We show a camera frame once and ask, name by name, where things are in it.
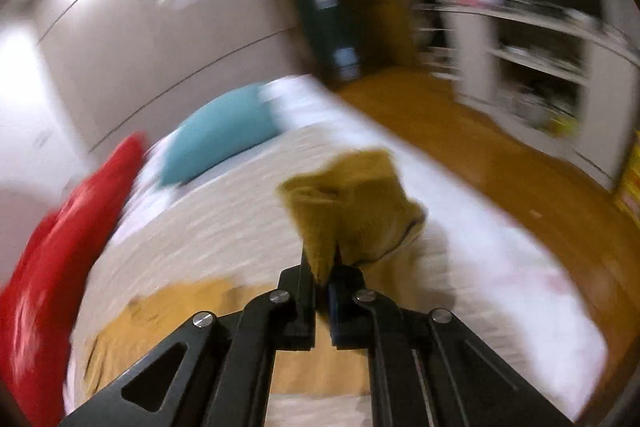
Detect yellow striped knit sweater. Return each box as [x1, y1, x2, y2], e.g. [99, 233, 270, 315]
[84, 150, 426, 397]

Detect beige panelled wardrobe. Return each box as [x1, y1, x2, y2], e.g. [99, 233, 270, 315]
[32, 0, 307, 157]

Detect teal pillow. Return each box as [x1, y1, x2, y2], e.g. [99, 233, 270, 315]
[160, 83, 280, 186]

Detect round pink headboard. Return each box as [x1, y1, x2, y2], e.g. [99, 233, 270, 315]
[0, 182, 62, 285]

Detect beige dotted quilt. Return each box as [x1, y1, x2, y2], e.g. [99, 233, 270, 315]
[63, 124, 532, 411]

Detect white open shelf unit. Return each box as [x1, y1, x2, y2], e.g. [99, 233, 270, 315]
[411, 0, 639, 189]

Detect red pillow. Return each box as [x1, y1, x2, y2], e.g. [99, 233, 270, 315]
[1, 132, 146, 426]

